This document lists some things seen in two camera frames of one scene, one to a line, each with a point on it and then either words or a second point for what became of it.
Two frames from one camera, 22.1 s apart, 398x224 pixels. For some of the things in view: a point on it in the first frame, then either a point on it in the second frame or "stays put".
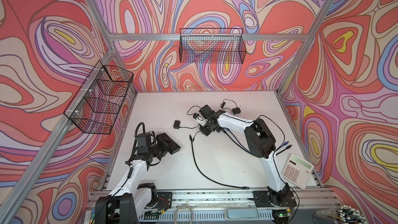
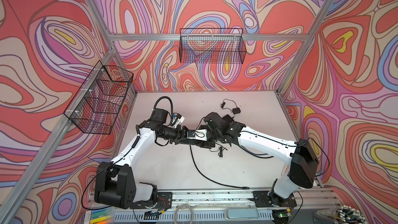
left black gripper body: x=157 y=150 → x=179 y=137
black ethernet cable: x=245 y=187 stays put
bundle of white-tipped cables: x=341 y=214 stays put
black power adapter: x=235 y=111 stays put
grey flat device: x=251 y=213 stays put
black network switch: x=173 y=147 → x=210 y=143
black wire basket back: x=214 y=45 stays put
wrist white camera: x=200 y=120 → x=201 y=134
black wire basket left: x=96 y=106 stays put
